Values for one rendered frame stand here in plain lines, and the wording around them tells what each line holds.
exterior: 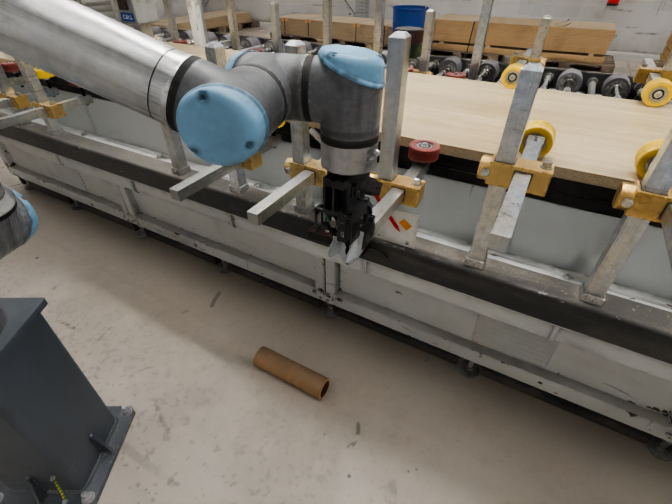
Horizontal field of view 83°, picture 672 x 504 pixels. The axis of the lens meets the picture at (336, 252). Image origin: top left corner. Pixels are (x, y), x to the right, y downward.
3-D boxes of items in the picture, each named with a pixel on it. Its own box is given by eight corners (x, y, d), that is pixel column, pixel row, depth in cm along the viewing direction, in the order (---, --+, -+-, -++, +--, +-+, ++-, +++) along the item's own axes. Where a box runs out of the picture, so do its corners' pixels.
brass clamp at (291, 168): (325, 189, 100) (324, 172, 97) (283, 178, 105) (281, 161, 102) (336, 180, 104) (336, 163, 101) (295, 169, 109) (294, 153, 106)
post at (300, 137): (307, 224, 112) (296, 42, 83) (297, 220, 114) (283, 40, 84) (313, 218, 115) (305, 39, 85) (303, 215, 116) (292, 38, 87)
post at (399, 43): (385, 238, 101) (406, 33, 71) (373, 235, 102) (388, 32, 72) (390, 232, 103) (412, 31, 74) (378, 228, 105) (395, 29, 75)
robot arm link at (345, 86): (322, 40, 55) (390, 43, 54) (322, 125, 63) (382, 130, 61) (306, 51, 48) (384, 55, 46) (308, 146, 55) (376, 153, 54)
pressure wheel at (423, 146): (428, 192, 101) (435, 151, 94) (400, 185, 104) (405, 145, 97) (437, 180, 106) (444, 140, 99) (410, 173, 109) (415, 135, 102)
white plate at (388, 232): (413, 249, 97) (418, 217, 91) (326, 222, 107) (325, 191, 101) (414, 248, 97) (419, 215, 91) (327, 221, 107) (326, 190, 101)
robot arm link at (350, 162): (338, 124, 63) (391, 135, 59) (337, 152, 66) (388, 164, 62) (309, 141, 57) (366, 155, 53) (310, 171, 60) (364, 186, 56)
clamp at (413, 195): (416, 208, 90) (419, 189, 87) (365, 194, 95) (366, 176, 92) (424, 198, 94) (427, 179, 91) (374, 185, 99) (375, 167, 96)
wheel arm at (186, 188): (181, 204, 95) (177, 189, 93) (172, 201, 97) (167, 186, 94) (282, 145, 125) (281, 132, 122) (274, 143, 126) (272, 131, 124)
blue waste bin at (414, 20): (417, 64, 573) (424, 7, 528) (382, 60, 595) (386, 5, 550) (429, 57, 613) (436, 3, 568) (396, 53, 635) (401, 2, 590)
